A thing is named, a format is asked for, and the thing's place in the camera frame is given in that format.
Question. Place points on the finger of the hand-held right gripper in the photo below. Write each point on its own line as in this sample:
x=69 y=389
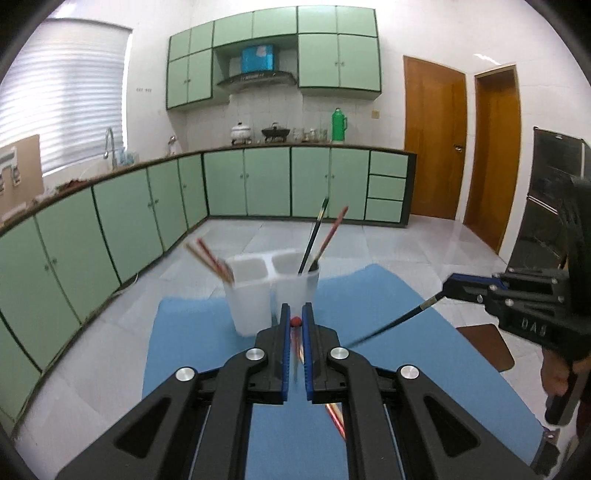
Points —
x=471 y=278
x=464 y=290

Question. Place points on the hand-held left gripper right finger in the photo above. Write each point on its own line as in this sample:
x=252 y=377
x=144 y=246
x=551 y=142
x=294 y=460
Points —
x=308 y=355

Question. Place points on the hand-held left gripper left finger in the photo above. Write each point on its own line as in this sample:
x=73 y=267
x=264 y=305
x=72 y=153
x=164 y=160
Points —
x=286 y=355

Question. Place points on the white two-compartment utensil holder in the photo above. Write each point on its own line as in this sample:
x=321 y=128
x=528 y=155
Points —
x=251 y=300

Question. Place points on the person's right hand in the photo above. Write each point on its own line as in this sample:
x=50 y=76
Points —
x=556 y=376

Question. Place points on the brown wooden stool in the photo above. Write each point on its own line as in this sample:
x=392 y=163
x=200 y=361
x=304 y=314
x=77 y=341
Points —
x=485 y=344

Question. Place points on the blue table mat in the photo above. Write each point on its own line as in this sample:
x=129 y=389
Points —
x=194 y=360

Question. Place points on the black glass cabinet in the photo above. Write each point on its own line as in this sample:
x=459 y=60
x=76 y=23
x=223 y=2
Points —
x=540 y=203

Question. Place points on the plain wooden door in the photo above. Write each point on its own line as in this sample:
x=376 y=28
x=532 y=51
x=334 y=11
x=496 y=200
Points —
x=491 y=157

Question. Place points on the green thermos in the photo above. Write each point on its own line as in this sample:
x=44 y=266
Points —
x=339 y=125

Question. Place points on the green base cabinets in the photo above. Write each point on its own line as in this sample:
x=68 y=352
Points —
x=129 y=217

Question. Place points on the glass jars and bowls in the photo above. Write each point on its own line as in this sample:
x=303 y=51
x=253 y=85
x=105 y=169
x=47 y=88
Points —
x=309 y=134

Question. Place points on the black wok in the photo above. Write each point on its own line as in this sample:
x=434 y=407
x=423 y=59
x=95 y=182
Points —
x=275 y=133

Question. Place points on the white cooking pot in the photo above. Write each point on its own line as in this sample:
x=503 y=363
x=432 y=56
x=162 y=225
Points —
x=241 y=133

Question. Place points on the silver kettle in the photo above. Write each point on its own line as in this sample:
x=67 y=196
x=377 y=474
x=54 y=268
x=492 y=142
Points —
x=172 y=145

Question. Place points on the bottles beside faucet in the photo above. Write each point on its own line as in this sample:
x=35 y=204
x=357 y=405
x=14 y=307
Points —
x=127 y=158

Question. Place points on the crumpled cloth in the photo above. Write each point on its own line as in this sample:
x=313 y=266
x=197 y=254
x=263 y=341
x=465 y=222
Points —
x=71 y=184

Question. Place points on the chrome kitchen faucet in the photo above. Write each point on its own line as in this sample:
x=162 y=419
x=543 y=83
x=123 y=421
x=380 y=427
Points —
x=110 y=143

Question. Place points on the black range hood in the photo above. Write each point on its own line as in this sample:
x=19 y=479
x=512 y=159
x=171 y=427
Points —
x=256 y=79

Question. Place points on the blue box on hood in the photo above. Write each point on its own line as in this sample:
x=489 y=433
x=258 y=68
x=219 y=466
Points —
x=258 y=59

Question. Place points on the brown cardboard board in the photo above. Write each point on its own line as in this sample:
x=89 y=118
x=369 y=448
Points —
x=30 y=170

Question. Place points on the white device on board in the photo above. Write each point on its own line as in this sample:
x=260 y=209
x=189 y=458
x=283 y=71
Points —
x=9 y=173

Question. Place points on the white window blind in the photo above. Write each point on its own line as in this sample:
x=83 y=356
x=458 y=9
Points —
x=69 y=92

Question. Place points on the green wall cabinets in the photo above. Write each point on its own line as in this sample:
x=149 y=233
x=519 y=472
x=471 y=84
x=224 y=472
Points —
x=337 y=55

